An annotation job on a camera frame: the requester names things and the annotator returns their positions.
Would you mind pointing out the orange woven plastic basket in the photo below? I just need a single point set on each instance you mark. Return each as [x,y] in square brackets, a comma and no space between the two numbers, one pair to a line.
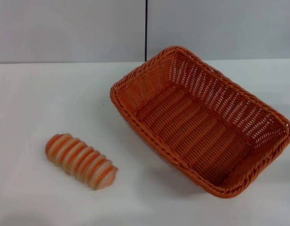
[196,131]

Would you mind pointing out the orange white striped bread loaf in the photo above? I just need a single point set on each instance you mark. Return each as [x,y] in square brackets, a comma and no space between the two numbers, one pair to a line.
[78,160]

